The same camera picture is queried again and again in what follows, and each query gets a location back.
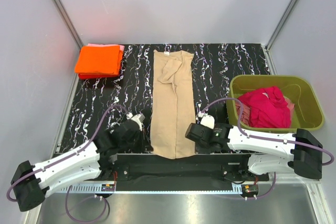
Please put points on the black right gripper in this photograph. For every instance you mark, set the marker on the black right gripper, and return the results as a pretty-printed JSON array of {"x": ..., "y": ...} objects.
[{"x": 191, "y": 133}]

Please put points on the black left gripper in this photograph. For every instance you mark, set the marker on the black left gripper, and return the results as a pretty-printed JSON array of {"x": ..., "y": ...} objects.
[{"x": 144, "y": 140}]

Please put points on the beige t shirt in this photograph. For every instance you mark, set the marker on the beige t shirt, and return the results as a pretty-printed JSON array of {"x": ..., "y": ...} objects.
[{"x": 173, "y": 104}]

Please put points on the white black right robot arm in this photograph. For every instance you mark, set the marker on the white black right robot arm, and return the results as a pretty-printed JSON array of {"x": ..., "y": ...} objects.
[{"x": 299, "y": 152}]

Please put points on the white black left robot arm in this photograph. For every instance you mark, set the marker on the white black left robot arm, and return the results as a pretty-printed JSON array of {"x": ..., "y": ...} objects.
[{"x": 33, "y": 183}]

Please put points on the crumpled dusty pink t shirt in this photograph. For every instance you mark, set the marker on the crumpled dusty pink t shirt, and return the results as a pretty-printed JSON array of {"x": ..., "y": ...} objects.
[{"x": 246, "y": 111}]

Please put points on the left power connector board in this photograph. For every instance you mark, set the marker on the left power connector board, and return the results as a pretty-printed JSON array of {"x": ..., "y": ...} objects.
[{"x": 108, "y": 187}]

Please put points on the power connector board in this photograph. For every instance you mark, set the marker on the power connector board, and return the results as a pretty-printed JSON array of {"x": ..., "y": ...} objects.
[
  {"x": 108, "y": 187},
  {"x": 251, "y": 188}
]

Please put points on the right power connector board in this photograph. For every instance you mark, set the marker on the right power connector board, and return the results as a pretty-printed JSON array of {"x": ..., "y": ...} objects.
[{"x": 251, "y": 188}]

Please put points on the crumpled magenta t shirt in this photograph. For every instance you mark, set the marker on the crumpled magenta t shirt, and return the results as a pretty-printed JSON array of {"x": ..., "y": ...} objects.
[{"x": 268, "y": 108}]

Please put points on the folded red t shirt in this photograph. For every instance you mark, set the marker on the folded red t shirt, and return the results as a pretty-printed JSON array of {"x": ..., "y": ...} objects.
[{"x": 96, "y": 76}]

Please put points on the folded orange t shirt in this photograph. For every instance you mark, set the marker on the folded orange t shirt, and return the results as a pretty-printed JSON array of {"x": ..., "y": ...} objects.
[{"x": 99, "y": 60}]

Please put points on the folded pink t shirt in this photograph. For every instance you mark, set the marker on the folded pink t shirt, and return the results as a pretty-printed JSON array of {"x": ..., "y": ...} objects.
[{"x": 121, "y": 47}]

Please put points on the olive green plastic bin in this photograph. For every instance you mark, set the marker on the olive green plastic bin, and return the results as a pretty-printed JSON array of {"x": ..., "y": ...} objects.
[{"x": 306, "y": 112}]

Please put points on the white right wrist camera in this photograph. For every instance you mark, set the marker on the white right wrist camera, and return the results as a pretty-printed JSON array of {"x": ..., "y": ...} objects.
[{"x": 206, "y": 120}]

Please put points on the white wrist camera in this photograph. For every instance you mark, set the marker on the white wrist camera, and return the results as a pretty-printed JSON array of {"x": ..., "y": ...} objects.
[
  {"x": 206, "y": 120},
  {"x": 138, "y": 118}
]

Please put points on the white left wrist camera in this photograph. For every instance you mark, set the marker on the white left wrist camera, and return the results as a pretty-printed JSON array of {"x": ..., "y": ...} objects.
[{"x": 138, "y": 118}]

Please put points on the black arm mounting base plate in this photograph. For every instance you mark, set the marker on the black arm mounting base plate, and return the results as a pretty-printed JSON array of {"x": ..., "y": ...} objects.
[{"x": 201, "y": 172}]

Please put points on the aluminium front rail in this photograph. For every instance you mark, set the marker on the aluminium front rail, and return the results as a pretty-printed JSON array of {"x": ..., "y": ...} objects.
[{"x": 93, "y": 186}]

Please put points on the aluminium frame post left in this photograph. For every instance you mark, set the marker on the aluminium frame post left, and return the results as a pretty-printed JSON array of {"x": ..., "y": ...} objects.
[{"x": 68, "y": 22}]

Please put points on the aluminium frame post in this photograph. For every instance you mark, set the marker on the aluminium frame post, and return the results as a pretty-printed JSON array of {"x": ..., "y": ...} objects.
[
  {"x": 68, "y": 22},
  {"x": 285, "y": 16}
]

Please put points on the aluminium frame post right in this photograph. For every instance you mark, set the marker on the aluminium frame post right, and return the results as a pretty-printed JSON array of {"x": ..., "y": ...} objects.
[{"x": 285, "y": 16}]

